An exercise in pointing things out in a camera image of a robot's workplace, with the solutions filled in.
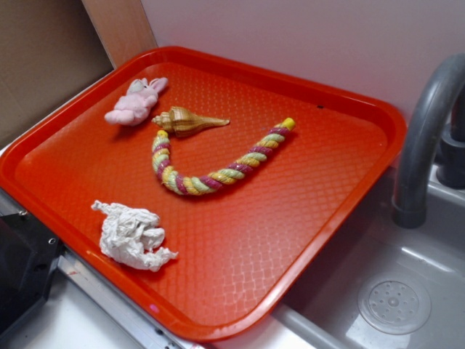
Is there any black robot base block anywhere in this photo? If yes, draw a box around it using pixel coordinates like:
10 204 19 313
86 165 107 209
1 211 62 340

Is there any pink plush bunny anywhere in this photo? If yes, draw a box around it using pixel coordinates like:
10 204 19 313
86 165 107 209
104 77 169 127

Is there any red plastic tray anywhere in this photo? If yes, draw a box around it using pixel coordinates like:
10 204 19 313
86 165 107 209
1 47 406 342

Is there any tan conch seashell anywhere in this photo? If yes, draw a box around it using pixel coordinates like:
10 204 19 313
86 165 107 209
152 106 230 137

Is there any crumpled white paper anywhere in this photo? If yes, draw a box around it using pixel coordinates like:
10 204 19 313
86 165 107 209
92 200 178 272

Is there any grey toy sink basin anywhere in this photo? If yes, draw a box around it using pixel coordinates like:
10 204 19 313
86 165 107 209
274 172 464 348

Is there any grey sink faucet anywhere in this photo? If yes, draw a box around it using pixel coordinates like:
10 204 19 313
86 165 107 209
392 53 464 228

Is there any brown cardboard panel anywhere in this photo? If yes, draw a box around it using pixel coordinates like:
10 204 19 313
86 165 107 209
1 1 157 146

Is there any multicolour twisted rope toy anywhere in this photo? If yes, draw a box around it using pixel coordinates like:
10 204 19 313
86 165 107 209
151 118 296 196

